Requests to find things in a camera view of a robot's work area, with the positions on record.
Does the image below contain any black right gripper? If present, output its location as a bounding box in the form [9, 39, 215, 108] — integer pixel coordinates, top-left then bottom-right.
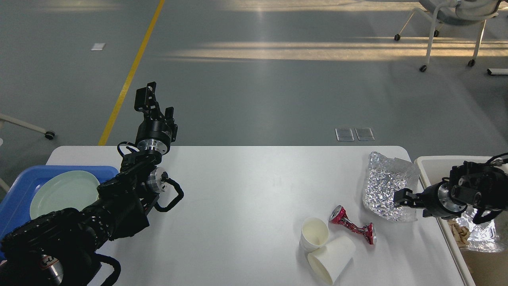
[393, 182, 468, 219]

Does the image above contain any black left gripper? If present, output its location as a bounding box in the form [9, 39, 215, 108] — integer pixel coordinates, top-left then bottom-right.
[134, 82, 178, 155]

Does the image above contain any clear plastic wrap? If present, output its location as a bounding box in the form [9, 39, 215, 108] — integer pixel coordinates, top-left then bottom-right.
[362, 151, 419, 223]

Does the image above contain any foil bag with brown paper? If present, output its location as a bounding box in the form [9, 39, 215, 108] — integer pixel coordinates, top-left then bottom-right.
[447, 206, 508, 252]

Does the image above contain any pale green plate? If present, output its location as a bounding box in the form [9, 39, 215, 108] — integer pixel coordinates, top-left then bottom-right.
[29, 170, 100, 219]

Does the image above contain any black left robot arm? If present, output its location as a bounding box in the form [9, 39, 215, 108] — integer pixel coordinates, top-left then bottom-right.
[1, 81, 185, 286]

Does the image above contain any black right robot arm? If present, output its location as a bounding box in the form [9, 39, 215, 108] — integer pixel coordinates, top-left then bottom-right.
[393, 153, 508, 224]

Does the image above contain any red crushed wrapper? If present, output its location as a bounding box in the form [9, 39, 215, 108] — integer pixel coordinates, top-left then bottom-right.
[329, 205, 376, 245]

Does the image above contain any clear floor plate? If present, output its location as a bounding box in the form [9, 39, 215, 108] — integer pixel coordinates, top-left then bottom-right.
[335, 128, 355, 142]
[354, 128, 375, 141]

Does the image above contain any upright white paper cup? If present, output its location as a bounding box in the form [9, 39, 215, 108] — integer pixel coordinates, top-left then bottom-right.
[299, 217, 329, 252]

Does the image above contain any lying white paper cup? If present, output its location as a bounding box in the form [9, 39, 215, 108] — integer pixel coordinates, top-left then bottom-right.
[307, 236, 356, 286]

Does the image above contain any white caster leg left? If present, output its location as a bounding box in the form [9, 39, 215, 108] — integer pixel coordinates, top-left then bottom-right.
[0, 113, 56, 141]

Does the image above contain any white plastic bin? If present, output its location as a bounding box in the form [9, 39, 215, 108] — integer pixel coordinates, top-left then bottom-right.
[414, 155, 508, 286]

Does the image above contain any white bar on floor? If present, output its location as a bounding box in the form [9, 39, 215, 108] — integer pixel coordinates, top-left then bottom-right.
[487, 68, 508, 76]

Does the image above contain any blue plastic tray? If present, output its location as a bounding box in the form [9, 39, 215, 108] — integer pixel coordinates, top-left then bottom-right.
[1, 165, 118, 238]

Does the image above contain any white rolling chair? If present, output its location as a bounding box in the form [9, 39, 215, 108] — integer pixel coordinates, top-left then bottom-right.
[394, 0, 501, 73]

